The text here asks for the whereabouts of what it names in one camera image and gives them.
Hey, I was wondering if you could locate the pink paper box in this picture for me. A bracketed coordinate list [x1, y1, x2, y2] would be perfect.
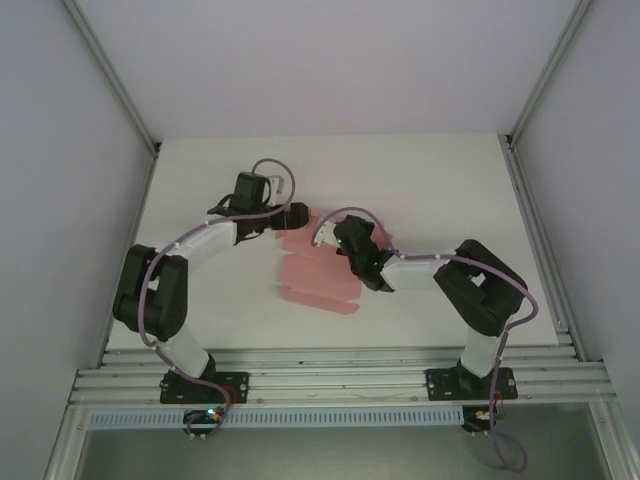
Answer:
[273, 208, 396, 317]

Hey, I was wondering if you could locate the black base plate left arm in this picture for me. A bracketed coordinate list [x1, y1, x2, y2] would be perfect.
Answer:
[159, 372, 250, 404]

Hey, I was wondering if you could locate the black base plate right arm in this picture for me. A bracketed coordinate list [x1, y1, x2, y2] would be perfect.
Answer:
[424, 368, 516, 402]

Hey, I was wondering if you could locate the circuit board with yellow connector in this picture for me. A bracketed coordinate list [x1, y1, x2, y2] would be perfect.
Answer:
[463, 407, 504, 431]

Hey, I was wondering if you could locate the circuit board with green light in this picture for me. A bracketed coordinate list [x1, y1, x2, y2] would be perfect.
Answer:
[183, 408, 224, 426]

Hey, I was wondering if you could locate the aluminium mounting rail bed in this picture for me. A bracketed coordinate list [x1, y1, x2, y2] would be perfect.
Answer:
[69, 347, 616, 406]

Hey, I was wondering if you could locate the aluminium frame post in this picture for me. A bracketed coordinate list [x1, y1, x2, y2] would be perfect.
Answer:
[503, 0, 597, 147]
[62, 0, 162, 156]

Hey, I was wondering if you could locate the light blue slotted cable duct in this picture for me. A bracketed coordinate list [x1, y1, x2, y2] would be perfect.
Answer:
[87, 405, 465, 430]

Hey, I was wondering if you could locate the aluminium side rail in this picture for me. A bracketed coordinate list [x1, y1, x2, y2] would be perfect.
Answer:
[499, 134, 586, 361]

